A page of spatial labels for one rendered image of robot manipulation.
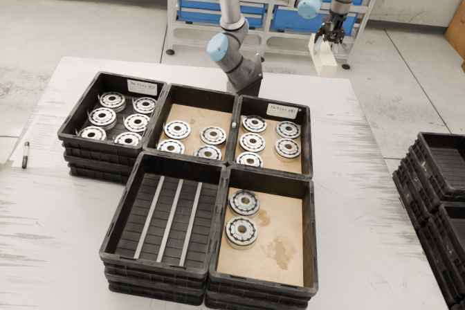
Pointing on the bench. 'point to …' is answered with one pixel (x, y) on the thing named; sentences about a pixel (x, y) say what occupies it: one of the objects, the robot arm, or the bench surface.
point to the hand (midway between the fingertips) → (322, 52)
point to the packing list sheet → (42, 142)
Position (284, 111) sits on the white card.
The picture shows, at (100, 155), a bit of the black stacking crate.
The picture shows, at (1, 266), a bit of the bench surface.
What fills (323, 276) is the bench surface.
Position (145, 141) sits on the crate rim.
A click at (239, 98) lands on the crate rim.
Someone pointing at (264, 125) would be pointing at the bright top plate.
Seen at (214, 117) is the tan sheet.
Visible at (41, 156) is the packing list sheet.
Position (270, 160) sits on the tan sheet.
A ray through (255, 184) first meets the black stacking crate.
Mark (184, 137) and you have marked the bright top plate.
